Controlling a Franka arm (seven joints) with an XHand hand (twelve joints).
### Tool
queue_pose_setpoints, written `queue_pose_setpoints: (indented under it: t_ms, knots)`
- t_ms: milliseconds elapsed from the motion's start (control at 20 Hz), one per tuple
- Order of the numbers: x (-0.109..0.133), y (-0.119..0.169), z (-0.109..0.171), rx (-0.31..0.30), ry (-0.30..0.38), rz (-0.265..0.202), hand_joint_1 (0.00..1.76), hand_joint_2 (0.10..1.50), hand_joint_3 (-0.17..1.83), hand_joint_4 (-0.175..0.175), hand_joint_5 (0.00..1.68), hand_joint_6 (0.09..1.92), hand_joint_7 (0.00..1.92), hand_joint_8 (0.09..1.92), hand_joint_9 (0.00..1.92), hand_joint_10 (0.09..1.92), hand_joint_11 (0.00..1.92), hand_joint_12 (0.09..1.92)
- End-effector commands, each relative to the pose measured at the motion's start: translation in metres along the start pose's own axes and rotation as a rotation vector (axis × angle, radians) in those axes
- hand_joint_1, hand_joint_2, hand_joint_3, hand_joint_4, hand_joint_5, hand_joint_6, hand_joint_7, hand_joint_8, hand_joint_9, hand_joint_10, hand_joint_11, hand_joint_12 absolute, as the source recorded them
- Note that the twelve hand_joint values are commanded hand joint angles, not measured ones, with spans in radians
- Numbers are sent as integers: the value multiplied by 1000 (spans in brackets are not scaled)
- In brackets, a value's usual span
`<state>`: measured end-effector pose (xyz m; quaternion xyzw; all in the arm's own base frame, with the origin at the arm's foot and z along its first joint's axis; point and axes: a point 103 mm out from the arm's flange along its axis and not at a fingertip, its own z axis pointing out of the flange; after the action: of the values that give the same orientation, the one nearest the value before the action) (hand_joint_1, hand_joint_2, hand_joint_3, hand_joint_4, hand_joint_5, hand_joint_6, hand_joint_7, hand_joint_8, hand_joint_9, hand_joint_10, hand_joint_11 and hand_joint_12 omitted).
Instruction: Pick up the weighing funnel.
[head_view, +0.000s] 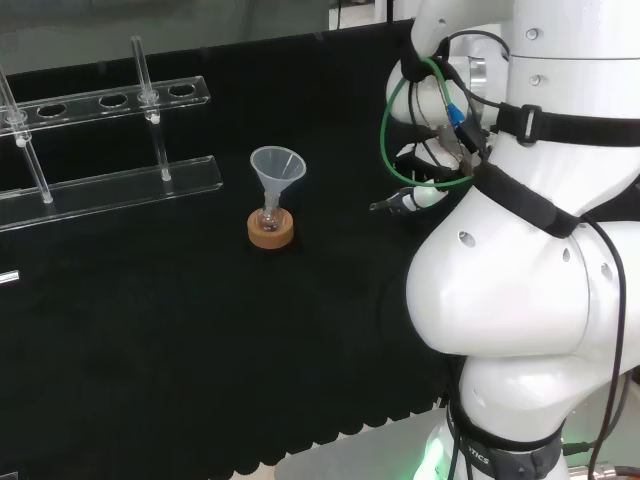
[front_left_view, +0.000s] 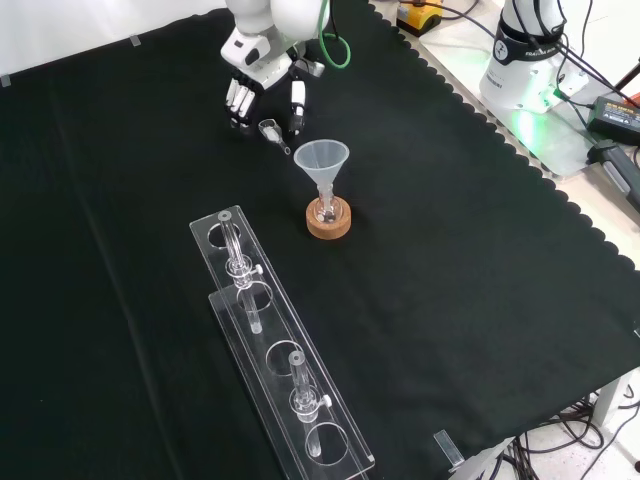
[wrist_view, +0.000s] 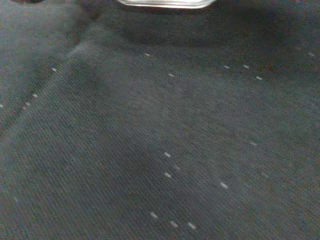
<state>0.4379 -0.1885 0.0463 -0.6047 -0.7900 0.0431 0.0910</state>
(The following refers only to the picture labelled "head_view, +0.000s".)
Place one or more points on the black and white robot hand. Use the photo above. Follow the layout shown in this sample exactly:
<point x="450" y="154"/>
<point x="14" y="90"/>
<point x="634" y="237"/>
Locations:
<point x="420" y="197"/>

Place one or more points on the translucent plastic funnel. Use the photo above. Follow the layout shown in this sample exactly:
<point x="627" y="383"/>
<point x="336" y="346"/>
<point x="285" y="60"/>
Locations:
<point x="277" y="167"/>

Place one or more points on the clear acrylic funnel stand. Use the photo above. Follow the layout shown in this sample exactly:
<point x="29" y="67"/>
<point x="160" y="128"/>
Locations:
<point x="125" y="187"/>

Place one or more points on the small round-bottom glass flask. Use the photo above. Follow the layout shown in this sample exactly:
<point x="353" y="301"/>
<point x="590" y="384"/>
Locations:
<point x="270" y="222"/>

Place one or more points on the black bench cloth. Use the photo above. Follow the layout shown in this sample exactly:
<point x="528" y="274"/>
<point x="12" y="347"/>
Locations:
<point x="150" y="325"/>

